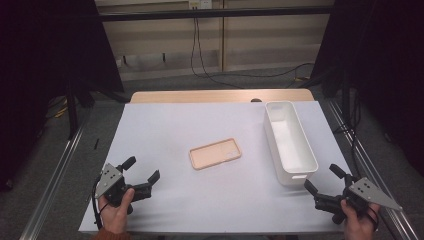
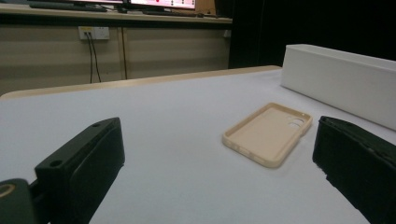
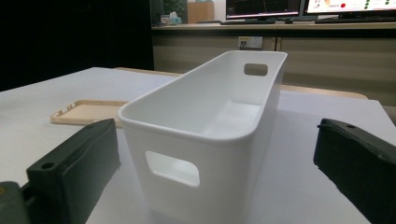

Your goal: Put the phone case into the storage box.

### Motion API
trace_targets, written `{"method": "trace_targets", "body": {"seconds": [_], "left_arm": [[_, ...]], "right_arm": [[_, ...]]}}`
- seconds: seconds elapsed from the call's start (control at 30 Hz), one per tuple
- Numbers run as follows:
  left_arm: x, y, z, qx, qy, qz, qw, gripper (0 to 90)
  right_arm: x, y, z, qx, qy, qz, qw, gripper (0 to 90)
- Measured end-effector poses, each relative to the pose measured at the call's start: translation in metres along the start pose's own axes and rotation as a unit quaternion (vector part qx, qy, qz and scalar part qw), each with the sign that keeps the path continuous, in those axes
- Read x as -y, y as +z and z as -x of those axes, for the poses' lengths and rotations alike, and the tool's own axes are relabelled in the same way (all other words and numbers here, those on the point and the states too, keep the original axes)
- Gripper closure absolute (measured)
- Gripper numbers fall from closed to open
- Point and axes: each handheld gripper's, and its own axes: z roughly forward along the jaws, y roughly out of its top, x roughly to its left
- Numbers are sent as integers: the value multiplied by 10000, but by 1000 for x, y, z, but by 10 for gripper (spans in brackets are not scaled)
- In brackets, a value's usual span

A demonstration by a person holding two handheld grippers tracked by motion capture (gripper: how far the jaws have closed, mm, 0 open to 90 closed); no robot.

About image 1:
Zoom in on wooden table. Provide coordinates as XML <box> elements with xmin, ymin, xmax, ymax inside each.
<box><xmin>129</xmin><ymin>88</ymin><xmax>315</xmax><ymax>104</ymax></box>

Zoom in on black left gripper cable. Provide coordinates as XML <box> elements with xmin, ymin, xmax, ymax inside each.
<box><xmin>91</xmin><ymin>176</ymin><xmax>111</xmax><ymax>231</ymax></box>

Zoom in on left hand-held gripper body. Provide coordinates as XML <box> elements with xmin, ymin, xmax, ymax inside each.
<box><xmin>94</xmin><ymin>162</ymin><xmax>154</xmax><ymax>206</ymax></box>

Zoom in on black horizontal bar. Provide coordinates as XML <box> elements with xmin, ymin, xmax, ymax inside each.
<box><xmin>99</xmin><ymin>5</ymin><xmax>334</xmax><ymax>23</ymax></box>

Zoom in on white plastic storage bin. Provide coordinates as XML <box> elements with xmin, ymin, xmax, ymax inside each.
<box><xmin>264</xmin><ymin>100</ymin><xmax>319</xmax><ymax>187</ymax></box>

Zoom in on white table sheet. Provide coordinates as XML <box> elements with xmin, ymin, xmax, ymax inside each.
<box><xmin>78</xmin><ymin>100</ymin><xmax>352</xmax><ymax>234</ymax></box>

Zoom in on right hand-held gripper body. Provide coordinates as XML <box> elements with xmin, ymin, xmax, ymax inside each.
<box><xmin>314</xmin><ymin>175</ymin><xmax>403</xmax><ymax>225</ymax></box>

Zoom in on metal floor rail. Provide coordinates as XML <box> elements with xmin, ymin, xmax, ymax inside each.
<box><xmin>327</xmin><ymin>99</ymin><xmax>422</xmax><ymax>240</ymax></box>
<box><xmin>19</xmin><ymin>109</ymin><xmax>92</xmax><ymax>240</ymax></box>

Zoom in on person's left hand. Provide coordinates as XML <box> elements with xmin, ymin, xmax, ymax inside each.
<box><xmin>98</xmin><ymin>188</ymin><xmax>136</xmax><ymax>234</ymax></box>

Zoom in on person's right hand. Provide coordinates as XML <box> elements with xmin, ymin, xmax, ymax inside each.
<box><xmin>340</xmin><ymin>199</ymin><xmax>381</xmax><ymax>240</ymax></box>

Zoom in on black wall cables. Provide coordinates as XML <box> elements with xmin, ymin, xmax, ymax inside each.
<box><xmin>190</xmin><ymin>16</ymin><xmax>315</xmax><ymax>90</ymax></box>

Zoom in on dark curtain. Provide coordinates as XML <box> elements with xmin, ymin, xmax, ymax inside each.
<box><xmin>309</xmin><ymin>0</ymin><xmax>424</xmax><ymax>176</ymax></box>
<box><xmin>0</xmin><ymin>0</ymin><xmax>125</xmax><ymax>192</ymax></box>

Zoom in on beige phone case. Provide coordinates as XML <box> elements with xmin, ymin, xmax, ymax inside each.
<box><xmin>188</xmin><ymin>137</ymin><xmax>243</xmax><ymax>171</ymax></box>

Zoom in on white wall socket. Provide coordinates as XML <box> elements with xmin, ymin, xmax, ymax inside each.
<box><xmin>188</xmin><ymin>0</ymin><xmax>213</xmax><ymax>10</ymax></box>

